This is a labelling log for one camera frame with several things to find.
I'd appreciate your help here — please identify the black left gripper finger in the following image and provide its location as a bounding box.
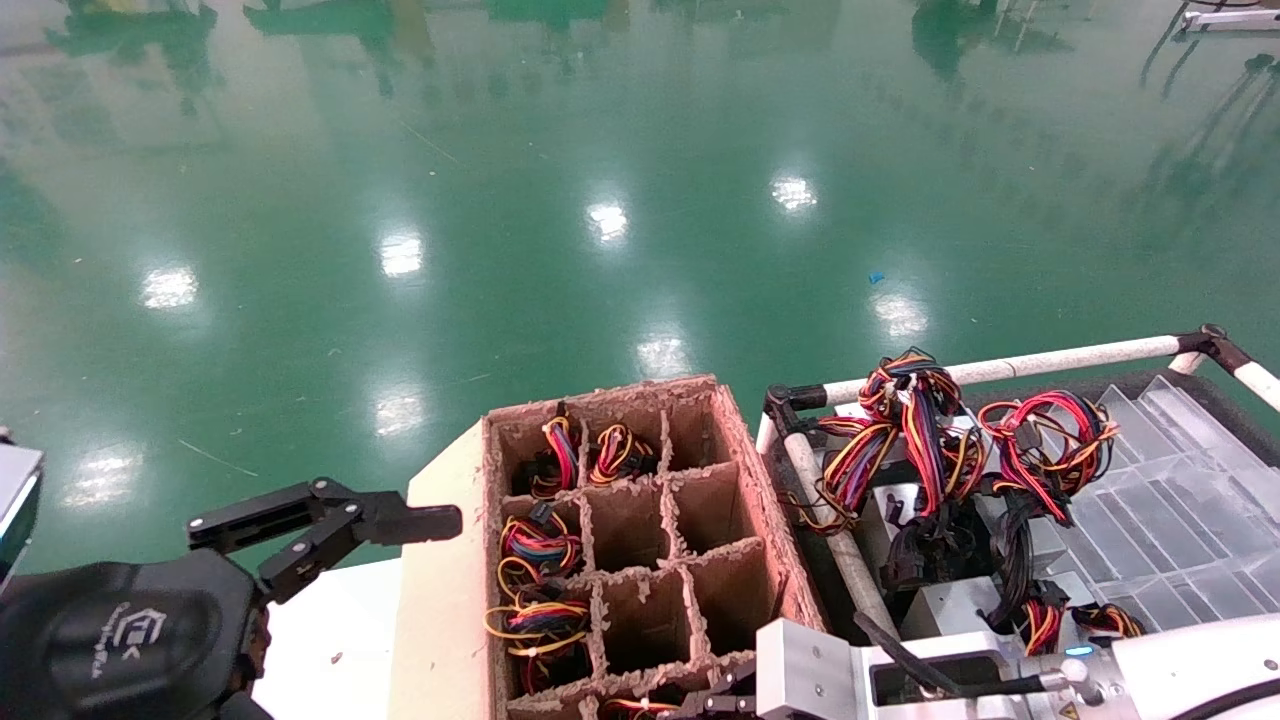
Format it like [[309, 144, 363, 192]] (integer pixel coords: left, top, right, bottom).
[[187, 478, 464, 606]]

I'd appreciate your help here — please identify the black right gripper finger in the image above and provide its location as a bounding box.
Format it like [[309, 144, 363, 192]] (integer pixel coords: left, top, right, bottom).
[[690, 688, 758, 720]]

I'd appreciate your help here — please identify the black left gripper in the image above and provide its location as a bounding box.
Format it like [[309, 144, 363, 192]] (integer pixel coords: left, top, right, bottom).
[[0, 553, 273, 720]]

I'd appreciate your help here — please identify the brown cardboard divider box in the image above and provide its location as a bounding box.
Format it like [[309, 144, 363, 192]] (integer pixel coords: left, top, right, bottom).
[[388, 375, 831, 720]]

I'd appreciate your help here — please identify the black cart corner joint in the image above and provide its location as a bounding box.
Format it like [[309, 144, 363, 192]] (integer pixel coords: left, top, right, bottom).
[[763, 383, 829, 433], [1175, 323, 1251, 376]]

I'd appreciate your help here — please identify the clear plastic compartment tray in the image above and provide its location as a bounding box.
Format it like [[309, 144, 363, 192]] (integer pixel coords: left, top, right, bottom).
[[1030, 375, 1280, 641]]

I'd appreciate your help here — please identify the white metal stand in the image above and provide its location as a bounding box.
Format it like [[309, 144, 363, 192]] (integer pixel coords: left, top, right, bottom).
[[1180, 5, 1280, 33]]

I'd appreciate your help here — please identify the wire bundle in front cell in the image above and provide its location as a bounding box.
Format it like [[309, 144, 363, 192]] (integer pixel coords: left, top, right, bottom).
[[600, 697, 693, 720]]

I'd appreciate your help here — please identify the wire bundle in second-row cell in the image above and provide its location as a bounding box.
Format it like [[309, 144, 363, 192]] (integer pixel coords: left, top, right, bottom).
[[497, 503, 584, 599]]

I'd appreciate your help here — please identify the wire bundle in back-left cell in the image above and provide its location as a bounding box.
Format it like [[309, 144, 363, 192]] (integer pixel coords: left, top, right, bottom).
[[528, 403, 583, 501]]

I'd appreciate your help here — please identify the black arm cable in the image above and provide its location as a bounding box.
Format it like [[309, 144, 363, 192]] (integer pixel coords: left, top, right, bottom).
[[853, 608, 1063, 701]]

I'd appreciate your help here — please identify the wire bundle in back-middle cell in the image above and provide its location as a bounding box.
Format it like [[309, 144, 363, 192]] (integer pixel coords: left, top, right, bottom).
[[585, 423, 658, 488]]

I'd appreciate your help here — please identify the power supply with black cables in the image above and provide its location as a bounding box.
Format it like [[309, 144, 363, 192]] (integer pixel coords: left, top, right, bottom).
[[860, 483, 1041, 641]]

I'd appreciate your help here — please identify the power supply with striped cables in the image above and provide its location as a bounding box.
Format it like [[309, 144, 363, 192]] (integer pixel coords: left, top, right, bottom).
[[785, 348, 993, 536]]

